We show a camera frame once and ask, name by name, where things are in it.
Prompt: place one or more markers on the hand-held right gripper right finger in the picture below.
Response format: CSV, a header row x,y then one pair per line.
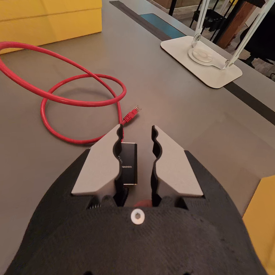
x,y
176,171

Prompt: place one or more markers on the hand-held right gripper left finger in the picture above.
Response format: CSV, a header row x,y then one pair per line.
x,y
96,167

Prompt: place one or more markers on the black ethernet adapter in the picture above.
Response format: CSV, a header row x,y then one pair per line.
x,y
130,156

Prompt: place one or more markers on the yellow plastic bin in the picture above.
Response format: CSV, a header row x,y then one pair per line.
x,y
262,214
43,21

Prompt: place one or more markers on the white desk stand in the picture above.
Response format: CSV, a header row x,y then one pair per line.
x,y
182,49

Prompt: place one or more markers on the brown wooden post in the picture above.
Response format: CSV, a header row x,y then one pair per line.
x,y
236,23

